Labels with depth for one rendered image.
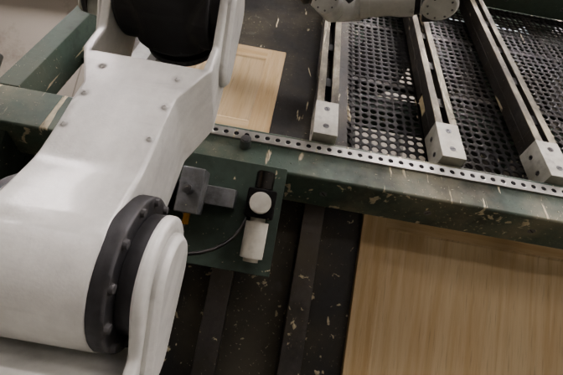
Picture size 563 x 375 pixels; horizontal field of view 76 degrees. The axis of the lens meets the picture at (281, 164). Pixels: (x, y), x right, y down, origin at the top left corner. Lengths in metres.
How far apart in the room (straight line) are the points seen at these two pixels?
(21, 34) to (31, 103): 3.74
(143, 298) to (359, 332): 0.86
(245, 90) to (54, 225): 0.80
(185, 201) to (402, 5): 0.66
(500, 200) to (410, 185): 0.22
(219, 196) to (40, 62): 0.65
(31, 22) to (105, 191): 4.46
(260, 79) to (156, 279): 0.85
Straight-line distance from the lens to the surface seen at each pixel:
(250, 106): 1.01
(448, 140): 1.02
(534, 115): 1.28
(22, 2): 4.97
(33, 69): 1.16
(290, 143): 0.87
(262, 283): 1.08
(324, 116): 0.93
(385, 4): 0.97
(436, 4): 0.92
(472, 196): 0.95
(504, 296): 1.27
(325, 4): 0.95
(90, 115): 0.42
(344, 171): 0.85
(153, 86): 0.43
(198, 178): 0.72
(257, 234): 0.74
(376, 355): 1.15
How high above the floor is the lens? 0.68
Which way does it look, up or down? 10 degrees up
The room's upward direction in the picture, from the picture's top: 10 degrees clockwise
